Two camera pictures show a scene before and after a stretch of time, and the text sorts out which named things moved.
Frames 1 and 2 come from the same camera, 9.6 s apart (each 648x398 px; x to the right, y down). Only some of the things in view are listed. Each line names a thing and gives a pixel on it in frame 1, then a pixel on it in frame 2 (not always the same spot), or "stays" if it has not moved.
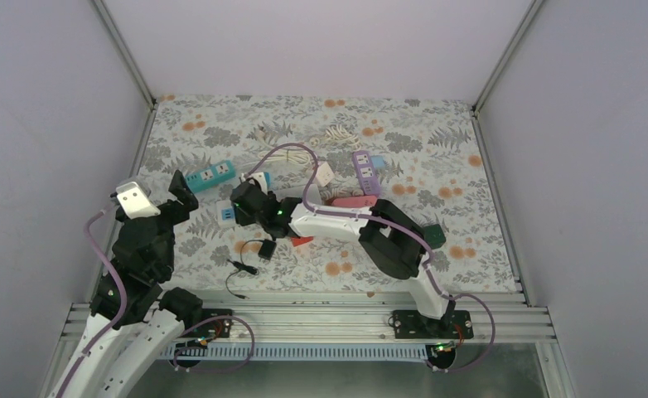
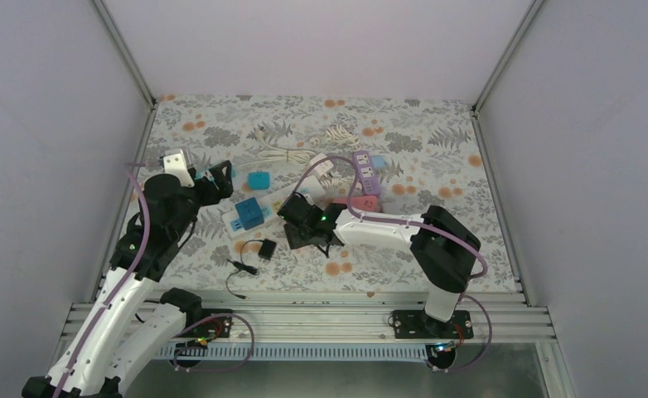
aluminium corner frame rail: (132, 65) stays
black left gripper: (179, 187) to (224, 185)
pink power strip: (352, 202) stays
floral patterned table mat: (430, 155) stays
